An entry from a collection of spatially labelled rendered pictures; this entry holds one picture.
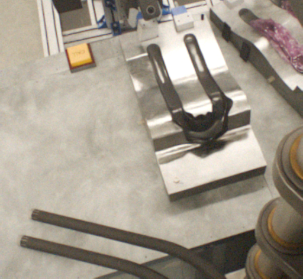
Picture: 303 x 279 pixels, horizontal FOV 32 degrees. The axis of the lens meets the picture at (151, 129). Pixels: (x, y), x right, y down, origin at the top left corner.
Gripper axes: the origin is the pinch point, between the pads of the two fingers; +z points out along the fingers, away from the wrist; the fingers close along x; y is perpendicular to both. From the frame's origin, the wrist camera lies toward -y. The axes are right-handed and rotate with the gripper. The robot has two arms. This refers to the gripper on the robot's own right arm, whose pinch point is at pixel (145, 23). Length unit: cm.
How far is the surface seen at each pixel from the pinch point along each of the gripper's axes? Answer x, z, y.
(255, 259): -3, -11, -73
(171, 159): 5.0, 7.4, -39.2
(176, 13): -9.5, 3.1, 2.7
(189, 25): -11.9, 3.1, -2.5
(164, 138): 5.4, 1.7, -35.5
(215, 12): -21.5, 8.0, 3.1
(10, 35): 56, 94, 91
